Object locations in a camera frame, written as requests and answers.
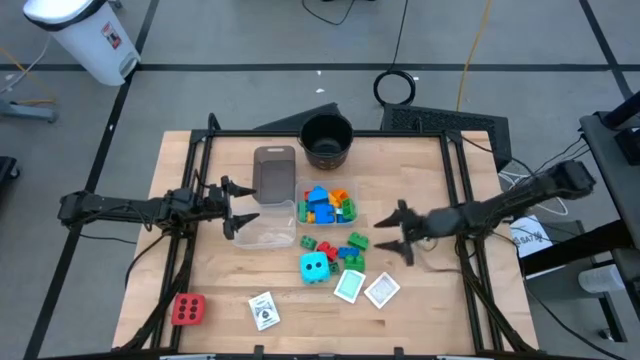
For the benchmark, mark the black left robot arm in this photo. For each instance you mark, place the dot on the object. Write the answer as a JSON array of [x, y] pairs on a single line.
[[120, 207]]

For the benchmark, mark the black pumpkin face bucket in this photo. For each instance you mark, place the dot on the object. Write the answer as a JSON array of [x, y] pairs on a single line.
[[326, 150]]

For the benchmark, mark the yellow toy brick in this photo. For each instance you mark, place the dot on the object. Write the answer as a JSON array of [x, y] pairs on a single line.
[[311, 218], [333, 200]]

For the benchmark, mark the black clamp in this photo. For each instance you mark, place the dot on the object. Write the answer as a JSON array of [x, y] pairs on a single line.
[[399, 353], [258, 352]]

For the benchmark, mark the grey stand foot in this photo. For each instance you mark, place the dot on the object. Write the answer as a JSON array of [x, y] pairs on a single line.
[[30, 112]]

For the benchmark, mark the white trash bin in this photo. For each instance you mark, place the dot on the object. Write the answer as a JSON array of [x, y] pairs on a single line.
[[85, 40]]

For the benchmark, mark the teal foam die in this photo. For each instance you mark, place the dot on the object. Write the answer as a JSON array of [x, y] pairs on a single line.
[[315, 267]]

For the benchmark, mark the black perforated panel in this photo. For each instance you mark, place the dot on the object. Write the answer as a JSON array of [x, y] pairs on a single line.
[[450, 120]]

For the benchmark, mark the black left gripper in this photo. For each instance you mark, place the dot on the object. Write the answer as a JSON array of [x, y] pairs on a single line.
[[227, 207]]

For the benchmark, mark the smoky grey plastic container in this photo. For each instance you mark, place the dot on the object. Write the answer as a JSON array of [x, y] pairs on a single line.
[[274, 180]]

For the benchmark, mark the red foam die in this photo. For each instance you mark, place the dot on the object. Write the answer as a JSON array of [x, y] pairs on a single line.
[[188, 309]]

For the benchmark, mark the black caster base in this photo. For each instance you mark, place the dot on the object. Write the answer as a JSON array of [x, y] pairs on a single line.
[[7, 172]]

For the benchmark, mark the dark metal stand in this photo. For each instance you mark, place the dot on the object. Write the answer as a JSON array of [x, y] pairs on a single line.
[[575, 245]]

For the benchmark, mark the grey white card deck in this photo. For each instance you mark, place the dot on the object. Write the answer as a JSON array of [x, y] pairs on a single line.
[[382, 290]]

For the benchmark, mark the orange toy brick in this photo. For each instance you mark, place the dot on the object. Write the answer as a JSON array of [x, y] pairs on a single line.
[[340, 194]]

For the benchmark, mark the grey cylinder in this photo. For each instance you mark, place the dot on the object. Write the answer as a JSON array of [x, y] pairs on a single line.
[[602, 279]]

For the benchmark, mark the red toy brick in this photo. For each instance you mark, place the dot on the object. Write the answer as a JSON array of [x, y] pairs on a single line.
[[327, 250]]

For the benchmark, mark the white paper sheet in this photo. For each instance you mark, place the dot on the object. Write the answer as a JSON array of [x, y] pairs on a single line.
[[530, 240]]

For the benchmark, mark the black side desk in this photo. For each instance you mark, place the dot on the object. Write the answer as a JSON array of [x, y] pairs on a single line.
[[615, 165]]

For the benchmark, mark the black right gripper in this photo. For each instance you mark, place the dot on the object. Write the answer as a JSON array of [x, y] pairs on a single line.
[[430, 225]]

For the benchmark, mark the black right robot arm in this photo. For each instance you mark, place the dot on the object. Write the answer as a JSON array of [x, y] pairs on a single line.
[[500, 207]]

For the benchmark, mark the small dark green toy brick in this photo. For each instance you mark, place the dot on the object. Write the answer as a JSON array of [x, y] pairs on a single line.
[[334, 268]]

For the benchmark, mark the teal card deck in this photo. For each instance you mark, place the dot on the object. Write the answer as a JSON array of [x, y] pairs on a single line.
[[350, 286]]

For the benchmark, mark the clear plastic container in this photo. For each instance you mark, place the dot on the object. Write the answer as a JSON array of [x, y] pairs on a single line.
[[260, 235], [352, 187]]

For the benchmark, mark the white card deck black print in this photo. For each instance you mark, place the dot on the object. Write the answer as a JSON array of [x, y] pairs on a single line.
[[264, 311]]

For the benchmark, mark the black triangular panel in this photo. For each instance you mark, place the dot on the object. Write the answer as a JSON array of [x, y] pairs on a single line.
[[310, 119]]

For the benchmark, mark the light blue toy brick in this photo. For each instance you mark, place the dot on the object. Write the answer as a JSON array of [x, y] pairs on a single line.
[[318, 193]]

